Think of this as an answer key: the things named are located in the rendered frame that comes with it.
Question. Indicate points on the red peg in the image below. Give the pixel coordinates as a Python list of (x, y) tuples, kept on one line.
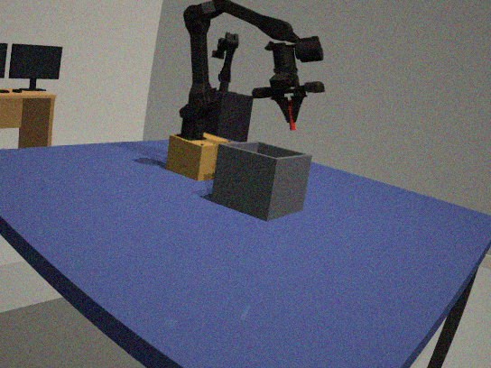
[(292, 124)]

